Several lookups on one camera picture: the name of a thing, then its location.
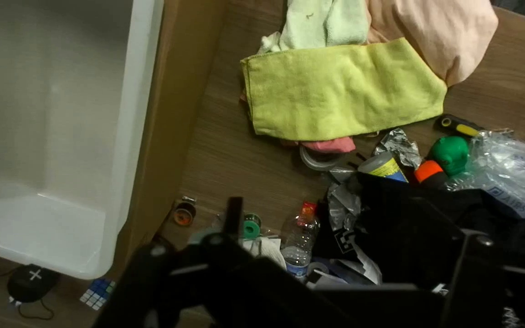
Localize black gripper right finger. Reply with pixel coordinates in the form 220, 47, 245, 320
442, 231, 497, 328

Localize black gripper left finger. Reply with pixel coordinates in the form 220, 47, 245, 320
94, 244, 176, 328

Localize yellow green cloth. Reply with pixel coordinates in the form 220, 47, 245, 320
241, 38, 447, 142

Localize pink peach cloth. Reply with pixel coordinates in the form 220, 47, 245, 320
367, 0, 500, 85

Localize pale green cloth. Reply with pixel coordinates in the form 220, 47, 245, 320
260, 0, 371, 52

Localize brown cardboard box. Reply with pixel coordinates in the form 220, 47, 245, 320
112, 0, 229, 275

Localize rubiks cube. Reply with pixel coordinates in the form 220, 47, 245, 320
81, 278, 117, 311

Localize black fabric bag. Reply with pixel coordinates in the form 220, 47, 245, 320
314, 173, 525, 288

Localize green bottle cap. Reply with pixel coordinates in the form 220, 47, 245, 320
243, 215, 261, 240

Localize white cloth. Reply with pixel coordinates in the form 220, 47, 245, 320
241, 237, 287, 268

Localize crumpled clear plastic bag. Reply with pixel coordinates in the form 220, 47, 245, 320
449, 131, 525, 218

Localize clear water bottle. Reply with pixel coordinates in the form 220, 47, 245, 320
282, 202, 322, 280

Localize yellow black tool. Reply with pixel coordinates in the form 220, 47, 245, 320
436, 114, 482, 138

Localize metal bowl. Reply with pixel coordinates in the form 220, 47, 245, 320
300, 145, 345, 171

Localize white plastic bin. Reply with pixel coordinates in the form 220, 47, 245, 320
0, 0, 167, 278

